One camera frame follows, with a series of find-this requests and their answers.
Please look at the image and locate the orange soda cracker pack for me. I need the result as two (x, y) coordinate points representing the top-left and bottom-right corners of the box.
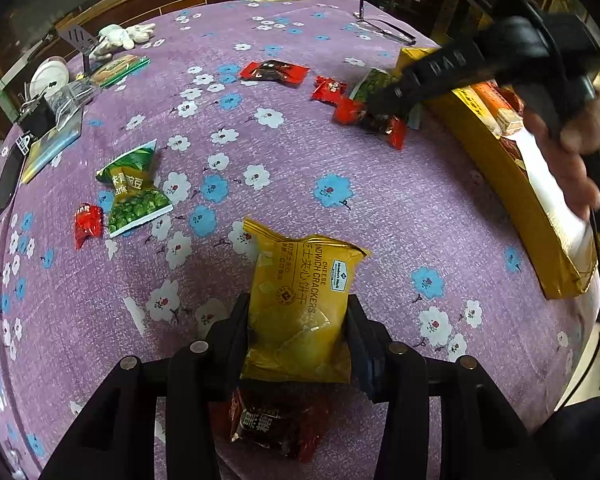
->
(452, 81), (524, 139)

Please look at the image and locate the red candy pack with dark centre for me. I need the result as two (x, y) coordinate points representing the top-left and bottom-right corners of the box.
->
(228, 379), (335, 463)

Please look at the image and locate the green white snack pack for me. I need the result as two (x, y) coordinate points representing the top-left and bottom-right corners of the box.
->
(349, 67), (422, 133)

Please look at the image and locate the red black candy pack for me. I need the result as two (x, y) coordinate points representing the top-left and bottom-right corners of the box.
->
(332, 98), (407, 151)
(239, 60), (309, 86)

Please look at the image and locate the yellow cheese sandwich cracker bag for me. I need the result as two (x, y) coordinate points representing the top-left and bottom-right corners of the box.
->
(242, 219), (370, 384)

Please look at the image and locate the small red candy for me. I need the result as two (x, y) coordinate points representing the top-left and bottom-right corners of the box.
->
(74, 203), (104, 249)
(311, 76), (347, 106)

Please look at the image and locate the green pea snack bag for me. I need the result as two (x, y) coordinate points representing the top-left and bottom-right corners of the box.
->
(96, 139), (173, 238)

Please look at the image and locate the right hand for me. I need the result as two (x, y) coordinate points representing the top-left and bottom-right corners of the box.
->
(524, 92), (600, 220)

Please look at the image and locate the yellow cardboard tray box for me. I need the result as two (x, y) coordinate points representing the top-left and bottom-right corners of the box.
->
(394, 45), (600, 302)

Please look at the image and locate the purple floral tablecloth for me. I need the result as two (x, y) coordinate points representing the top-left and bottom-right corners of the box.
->
(0, 0), (600, 479)

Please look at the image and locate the black phone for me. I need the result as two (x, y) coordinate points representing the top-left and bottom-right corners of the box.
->
(0, 132), (33, 215)

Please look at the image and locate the blue yellow booklet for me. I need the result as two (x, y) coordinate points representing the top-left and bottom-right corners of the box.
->
(20, 110), (83, 184)

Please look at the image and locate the green booklet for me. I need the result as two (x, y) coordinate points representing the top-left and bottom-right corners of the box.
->
(82, 54), (150, 89)

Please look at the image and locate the white cup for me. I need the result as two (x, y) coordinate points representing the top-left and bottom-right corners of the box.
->
(28, 56), (71, 99)

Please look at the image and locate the black spatula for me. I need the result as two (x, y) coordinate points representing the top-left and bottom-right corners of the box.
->
(57, 24), (98, 76)

